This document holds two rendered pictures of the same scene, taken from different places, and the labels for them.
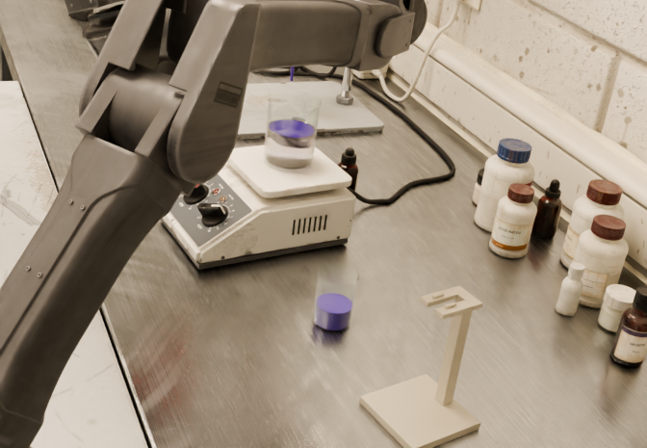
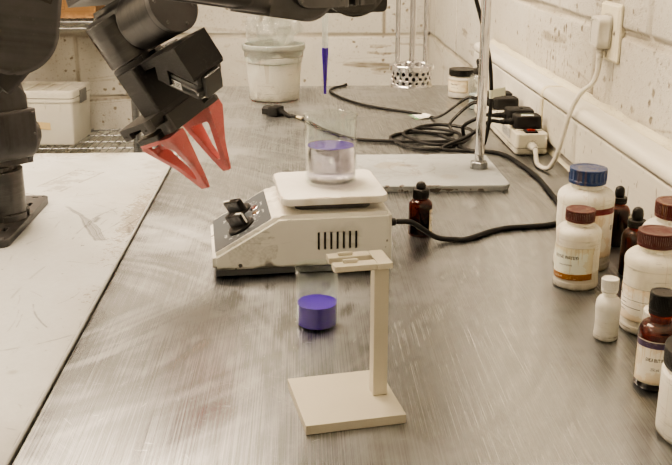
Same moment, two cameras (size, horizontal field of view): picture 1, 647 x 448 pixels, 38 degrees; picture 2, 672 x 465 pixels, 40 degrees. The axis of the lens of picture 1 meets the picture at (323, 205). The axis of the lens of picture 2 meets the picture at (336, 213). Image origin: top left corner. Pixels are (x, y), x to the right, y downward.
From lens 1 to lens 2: 0.43 m
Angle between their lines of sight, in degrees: 24
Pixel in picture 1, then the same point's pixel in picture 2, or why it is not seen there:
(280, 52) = not seen: outside the picture
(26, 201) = (106, 225)
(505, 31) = (638, 77)
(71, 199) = not seen: outside the picture
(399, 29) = not seen: outside the picture
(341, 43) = not seen: outside the picture
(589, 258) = (632, 273)
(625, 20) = not seen: outside the picture
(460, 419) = (384, 409)
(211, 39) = not seen: outside the picture
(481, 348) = (470, 358)
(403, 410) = (324, 394)
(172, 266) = (195, 273)
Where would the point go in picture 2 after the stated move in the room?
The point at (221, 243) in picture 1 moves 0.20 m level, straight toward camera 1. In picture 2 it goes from (237, 249) to (149, 320)
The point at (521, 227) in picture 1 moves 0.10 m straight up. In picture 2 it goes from (578, 252) to (586, 159)
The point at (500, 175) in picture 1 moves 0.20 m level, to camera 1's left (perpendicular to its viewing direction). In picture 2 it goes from (567, 200) to (398, 181)
